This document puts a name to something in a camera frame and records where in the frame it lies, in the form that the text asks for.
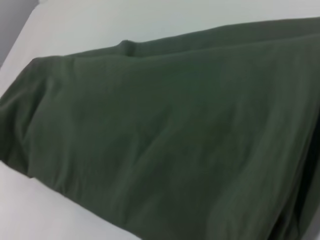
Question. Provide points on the dark green shirt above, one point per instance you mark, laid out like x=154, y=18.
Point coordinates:
x=162, y=137

